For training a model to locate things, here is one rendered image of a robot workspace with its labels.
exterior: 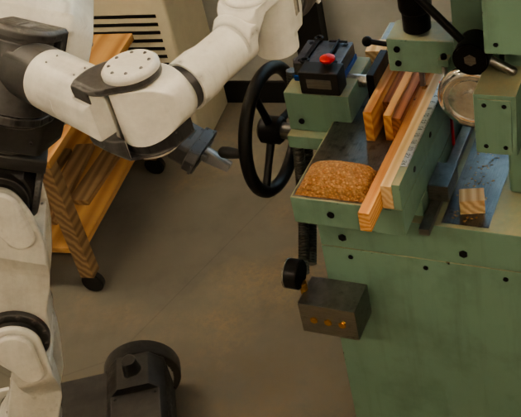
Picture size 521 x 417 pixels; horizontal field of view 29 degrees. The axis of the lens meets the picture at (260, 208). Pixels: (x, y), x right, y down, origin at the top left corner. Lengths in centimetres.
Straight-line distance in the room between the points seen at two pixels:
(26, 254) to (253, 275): 116
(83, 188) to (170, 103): 191
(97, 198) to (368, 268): 137
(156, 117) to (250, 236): 184
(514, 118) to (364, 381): 80
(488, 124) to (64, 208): 151
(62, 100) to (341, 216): 62
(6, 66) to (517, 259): 94
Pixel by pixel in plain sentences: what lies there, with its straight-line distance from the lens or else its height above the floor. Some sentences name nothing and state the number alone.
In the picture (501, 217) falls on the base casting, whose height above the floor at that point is 80.
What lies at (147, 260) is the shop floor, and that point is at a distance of 317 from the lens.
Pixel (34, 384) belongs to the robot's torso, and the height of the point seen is 50.
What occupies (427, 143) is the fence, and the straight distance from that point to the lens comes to 184.
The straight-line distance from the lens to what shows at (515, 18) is 160.
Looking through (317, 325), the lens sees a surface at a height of 56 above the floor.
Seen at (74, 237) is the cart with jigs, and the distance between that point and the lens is 297.
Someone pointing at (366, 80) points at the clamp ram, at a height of 98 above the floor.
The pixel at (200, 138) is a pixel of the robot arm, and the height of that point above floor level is 86.
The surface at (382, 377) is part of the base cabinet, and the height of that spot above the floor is 34.
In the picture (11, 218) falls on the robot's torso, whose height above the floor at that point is 94.
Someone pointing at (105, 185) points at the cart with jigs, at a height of 18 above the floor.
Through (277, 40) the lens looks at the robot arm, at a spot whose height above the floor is 129.
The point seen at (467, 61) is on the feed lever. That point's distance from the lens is 169.
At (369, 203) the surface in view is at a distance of 170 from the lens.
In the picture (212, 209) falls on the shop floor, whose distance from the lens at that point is 328.
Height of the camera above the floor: 203
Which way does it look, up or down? 39 degrees down
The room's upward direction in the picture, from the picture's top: 14 degrees counter-clockwise
